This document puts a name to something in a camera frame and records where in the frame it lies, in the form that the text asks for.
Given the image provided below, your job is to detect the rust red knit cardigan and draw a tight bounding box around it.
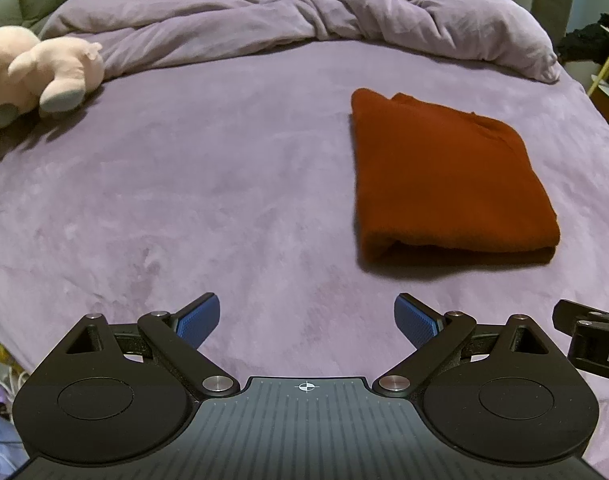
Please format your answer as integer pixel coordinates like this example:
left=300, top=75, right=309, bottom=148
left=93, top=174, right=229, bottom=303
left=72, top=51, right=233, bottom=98
left=351, top=88, right=561, bottom=264

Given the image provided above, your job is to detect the black clothing pile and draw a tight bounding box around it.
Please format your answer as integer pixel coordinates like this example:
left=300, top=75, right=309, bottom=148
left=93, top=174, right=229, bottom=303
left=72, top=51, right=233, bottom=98
left=555, top=13, right=609, bottom=64

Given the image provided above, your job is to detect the purple bed sheet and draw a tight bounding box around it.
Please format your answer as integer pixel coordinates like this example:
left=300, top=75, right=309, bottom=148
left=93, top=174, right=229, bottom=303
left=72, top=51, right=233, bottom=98
left=0, top=39, right=609, bottom=480

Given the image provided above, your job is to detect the pink plush toy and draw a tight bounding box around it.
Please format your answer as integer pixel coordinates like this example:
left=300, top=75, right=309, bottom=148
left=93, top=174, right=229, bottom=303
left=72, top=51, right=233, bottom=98
left=0, top=26, right=105, bottom=129

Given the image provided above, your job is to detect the purple crumpled duvet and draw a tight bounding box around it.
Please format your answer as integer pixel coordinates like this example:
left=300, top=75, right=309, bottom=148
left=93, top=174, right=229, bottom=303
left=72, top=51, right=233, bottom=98
left=42, top=0, right=561, bottom=84

